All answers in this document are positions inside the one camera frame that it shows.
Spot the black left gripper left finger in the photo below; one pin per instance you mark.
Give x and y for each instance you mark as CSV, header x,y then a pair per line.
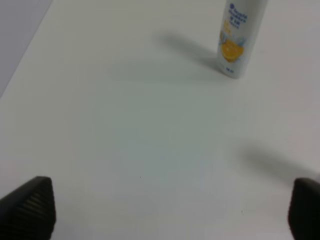
x,y
29,212

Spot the white shampoo bottle blue cap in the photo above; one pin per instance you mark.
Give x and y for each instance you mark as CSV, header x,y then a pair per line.
x,y
240,26

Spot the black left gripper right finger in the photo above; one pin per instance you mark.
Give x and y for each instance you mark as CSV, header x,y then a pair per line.
x,y
304,210

